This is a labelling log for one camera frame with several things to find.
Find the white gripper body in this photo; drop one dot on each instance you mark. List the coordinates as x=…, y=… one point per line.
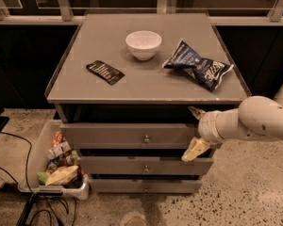
x=207, y=126

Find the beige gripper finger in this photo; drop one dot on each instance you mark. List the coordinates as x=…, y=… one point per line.
x=196, y=147
x=197, y=112

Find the grey top drawer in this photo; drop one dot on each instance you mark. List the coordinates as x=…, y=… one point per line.
x=129, y=135

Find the grey drawer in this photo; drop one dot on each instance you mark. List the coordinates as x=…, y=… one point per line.
x=143, y=165
x=129, y=135
x=145, y=186

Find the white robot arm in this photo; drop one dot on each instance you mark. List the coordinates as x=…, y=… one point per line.
x=255, y=118

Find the grey drawer cabinet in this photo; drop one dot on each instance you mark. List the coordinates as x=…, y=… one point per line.
x=148, y=93

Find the grey bottom drawer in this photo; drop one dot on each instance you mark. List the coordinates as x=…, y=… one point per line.
x=145, y=186

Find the grey middle drawer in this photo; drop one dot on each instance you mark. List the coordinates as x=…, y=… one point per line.
x=143, y=165

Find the blue chip bag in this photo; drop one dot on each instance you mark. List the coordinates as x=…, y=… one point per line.
x=205, y=71

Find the white ceramic bowl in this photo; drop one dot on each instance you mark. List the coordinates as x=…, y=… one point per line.
x=143, y=45

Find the black snack packet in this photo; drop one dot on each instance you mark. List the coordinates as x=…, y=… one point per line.
x=106, y=72

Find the white labelled bottle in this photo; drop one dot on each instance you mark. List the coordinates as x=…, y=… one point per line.
x=58, y=150

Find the yellow snack bag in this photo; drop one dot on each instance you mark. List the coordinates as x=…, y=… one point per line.
x=62, y=175

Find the red soda can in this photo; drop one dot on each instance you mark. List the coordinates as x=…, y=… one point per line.
x=57, y=138

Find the dark can in bin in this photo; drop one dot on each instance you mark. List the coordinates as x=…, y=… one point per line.
x=52, y=166

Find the green snack packet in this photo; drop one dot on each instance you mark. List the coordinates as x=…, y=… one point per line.
x=43, y=177

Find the metal window railing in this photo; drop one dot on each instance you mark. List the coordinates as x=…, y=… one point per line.
x=219, y=12

